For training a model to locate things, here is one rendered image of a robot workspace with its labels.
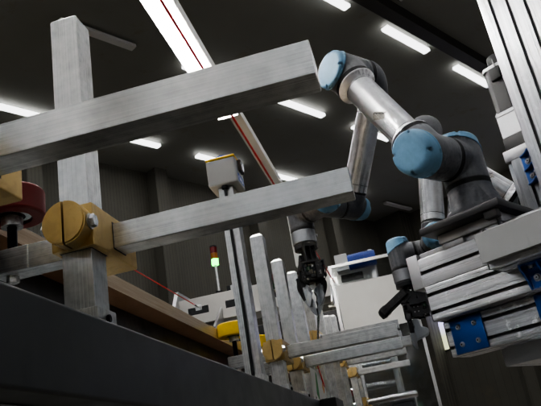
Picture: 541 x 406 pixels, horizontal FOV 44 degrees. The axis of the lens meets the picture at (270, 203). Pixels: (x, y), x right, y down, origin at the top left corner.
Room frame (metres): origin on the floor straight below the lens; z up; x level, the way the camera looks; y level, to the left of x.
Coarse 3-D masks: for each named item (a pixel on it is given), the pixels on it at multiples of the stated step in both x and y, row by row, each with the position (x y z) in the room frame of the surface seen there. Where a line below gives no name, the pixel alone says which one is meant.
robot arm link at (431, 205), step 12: (432, 120) 2.00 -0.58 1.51; (420, 180) 2.01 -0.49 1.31; (432, 180) 1.99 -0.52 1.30; (420, 192) 2.01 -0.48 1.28; (432, 192) 1.99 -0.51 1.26; (420, 204) 2.02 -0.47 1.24; (432, 204) 1.99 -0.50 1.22; (420, 216) 2.03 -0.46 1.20; (432, 216) 1.99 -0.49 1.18; (444, 216) 2.02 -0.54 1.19; (420, 240) 2.07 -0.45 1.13; (432, 240) 1.97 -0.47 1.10
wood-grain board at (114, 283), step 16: (0, 240) 0.82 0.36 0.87; (32, 240) 0.87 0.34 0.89; (48, 272) 0.98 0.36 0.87; (112, 288) 1.13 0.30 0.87; (128, 288) 1.19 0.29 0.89; (112, 304) 1.23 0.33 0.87; (128, 304) 1.25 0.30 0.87; (144, 304) 1.27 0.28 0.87; (160, 304) 1.35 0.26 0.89; (160, 320) 1.42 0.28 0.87; (176, 320) 1.45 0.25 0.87; (192, 320) 1.55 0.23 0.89; (192, 336) 1.65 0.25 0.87; (208, 336) 1.68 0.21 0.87; (224, 352) 1.95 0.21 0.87; (240, 352) 2.00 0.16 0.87
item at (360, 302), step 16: (336, 288) 4.42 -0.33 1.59; (352, 288) 4.41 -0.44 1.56; (368, 288) 4.39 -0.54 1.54; (384, 288) 4.37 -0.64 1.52; (352, 304) 4.41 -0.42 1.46; (368, 304) 4.39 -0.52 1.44; (384, 304) 4.38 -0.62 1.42; (400, 304) 4.36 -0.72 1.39; (352, 320) 4.41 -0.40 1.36; (368, 320) 4.40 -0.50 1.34; (384, 320) 4.38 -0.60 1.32; (400, 320) 4.36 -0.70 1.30
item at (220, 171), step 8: (208, 160) 1.40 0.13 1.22; (216, 160) 1.40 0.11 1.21; (224, 160) 1.39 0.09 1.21; (232, 160) 1.39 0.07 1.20; (208, 168) 1.40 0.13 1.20; (216, 168) 1.39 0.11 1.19; (224, 168) 1.39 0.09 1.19; (232, 168) 1.39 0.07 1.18; (208, 176) 1.40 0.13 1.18; (216, 176) 1.40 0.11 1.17; (224, 176) 1.39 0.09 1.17; (232, 176) 1.39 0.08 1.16; (216, 184) 1.40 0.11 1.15; (224, 184) 1.40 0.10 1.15; (232, 184) 1.41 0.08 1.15; (240, 184) 1.42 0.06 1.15; (216, 192) 1.43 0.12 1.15
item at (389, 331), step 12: (336, 336) 1.68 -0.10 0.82; (348, 336) 1.68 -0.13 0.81; (360, 336) 1.67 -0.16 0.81; (372, 336) 1.67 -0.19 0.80; (384, 336) 1.67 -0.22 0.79; (396, 336) 1.67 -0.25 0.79; (288, 348) 1.70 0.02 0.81; (300, 348) 1.70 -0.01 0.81; (312, 348) 1.69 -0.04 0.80; (324, 348) 1.69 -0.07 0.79; (336, 348) 1.70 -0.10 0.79; (228, 360) 1.73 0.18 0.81; (240, 360) 1.72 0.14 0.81; (264, 360) 1.72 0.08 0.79
